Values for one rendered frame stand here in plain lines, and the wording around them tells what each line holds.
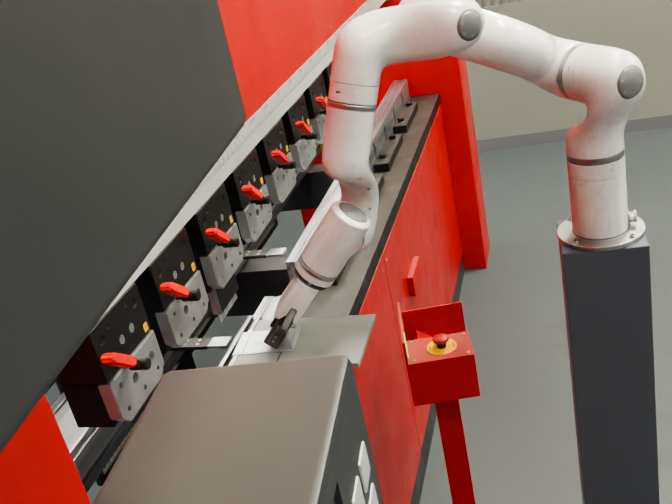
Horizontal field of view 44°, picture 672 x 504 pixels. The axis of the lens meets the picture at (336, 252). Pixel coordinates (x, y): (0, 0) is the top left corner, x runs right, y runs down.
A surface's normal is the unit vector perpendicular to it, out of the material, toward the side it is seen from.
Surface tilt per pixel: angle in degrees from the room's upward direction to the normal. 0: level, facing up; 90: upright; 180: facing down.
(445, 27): 82
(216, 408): 0
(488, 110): 90
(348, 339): 0
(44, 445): 90
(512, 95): 90
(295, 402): 0
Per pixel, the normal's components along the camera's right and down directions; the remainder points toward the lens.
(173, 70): 0.97, -0.11
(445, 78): -0.22, 0.46
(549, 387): -0.19, -0.89
